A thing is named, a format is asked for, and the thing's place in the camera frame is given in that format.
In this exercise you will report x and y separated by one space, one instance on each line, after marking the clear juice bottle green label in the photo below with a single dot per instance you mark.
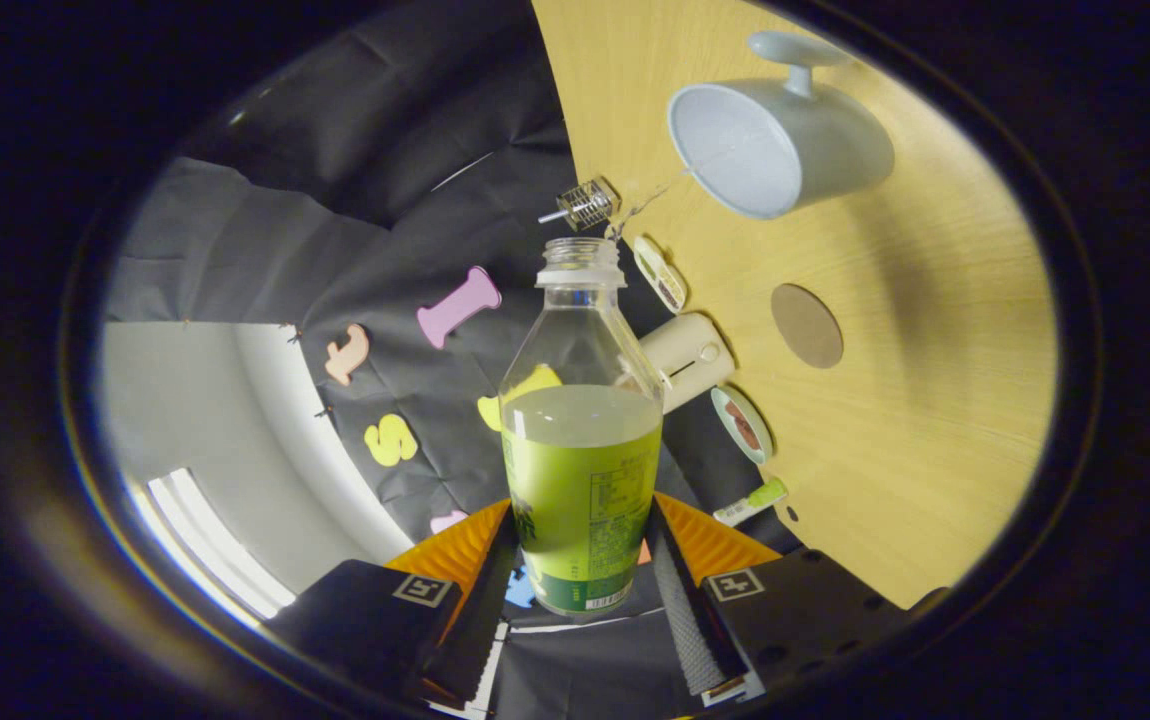
580 480

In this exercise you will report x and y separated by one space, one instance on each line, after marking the pale green plate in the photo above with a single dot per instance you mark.
730 425

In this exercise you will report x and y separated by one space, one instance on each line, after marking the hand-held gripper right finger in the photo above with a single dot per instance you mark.
685 620

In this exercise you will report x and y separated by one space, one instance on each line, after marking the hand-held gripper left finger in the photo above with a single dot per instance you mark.
480 610

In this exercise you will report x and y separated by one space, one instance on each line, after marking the small white green bottle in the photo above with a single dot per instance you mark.
750 502

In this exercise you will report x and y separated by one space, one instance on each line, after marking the brown food piece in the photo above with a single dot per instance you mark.
751 438
738 414

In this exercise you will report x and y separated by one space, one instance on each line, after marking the white divided snack tray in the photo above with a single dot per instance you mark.
660 275

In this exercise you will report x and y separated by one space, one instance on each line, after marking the black backdrop cloth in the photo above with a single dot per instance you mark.
385 200

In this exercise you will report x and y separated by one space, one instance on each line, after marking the white straw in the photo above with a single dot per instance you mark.
553 215

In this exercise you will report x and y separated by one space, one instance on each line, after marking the ceiling light panel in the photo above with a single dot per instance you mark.
215 545

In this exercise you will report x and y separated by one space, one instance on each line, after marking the wooden table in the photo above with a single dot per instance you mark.
915 400

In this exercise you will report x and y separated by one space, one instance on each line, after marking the round brown coaster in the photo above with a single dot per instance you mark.
807 326

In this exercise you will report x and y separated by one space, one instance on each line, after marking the white toaster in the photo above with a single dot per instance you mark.
690 355

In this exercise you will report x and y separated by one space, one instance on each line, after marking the white cup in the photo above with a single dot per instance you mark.
825 140

